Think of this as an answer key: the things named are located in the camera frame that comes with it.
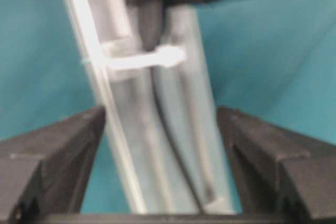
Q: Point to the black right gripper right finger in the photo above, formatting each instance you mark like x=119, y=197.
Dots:
x=276, y=171

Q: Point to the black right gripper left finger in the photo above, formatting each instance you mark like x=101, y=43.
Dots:
x=46, y=171

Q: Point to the silver aluminium rail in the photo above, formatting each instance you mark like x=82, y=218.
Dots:
x=161, y=124

